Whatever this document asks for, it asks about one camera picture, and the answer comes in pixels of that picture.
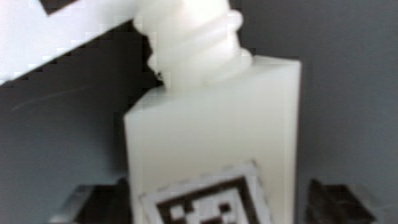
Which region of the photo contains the white marker sheet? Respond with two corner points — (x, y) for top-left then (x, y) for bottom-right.
(0, 0), (139, 85)

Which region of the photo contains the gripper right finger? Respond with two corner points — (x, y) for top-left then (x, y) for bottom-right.
(306, 179), (377, 224)

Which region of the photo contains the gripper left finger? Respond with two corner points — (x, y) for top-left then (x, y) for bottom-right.
(52, 178), (132, 224)

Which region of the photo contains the white stool leg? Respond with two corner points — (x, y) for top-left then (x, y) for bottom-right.
(125, 0), (303, 224)

